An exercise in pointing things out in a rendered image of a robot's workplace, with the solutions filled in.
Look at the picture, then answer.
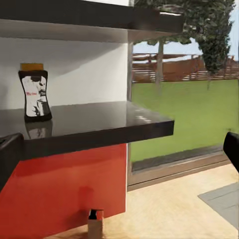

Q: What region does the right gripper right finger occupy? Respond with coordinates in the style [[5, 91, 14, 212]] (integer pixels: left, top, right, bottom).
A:
[[223, 132, 239, 173]]

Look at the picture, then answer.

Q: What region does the bottle of coffee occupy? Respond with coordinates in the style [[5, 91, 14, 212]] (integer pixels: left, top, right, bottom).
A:
[[18, 63, 52, 122]]

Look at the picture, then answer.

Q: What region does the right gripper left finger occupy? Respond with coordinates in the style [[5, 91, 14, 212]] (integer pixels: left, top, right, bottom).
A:
[[0, 132, 26, 191]]

